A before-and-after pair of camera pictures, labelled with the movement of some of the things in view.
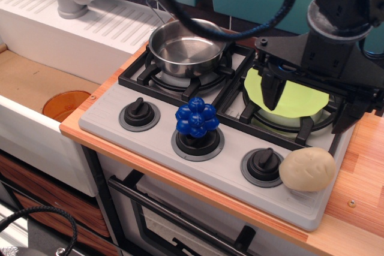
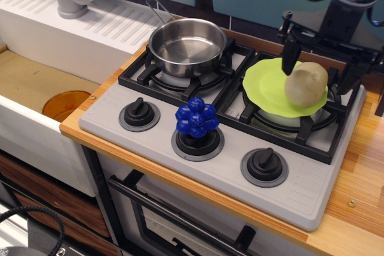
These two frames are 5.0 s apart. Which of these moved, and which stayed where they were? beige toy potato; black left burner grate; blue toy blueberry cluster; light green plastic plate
Moved: beige toy potato
Stayed: blue toy blueberry cluster; light green plastic plate; black left burner grate
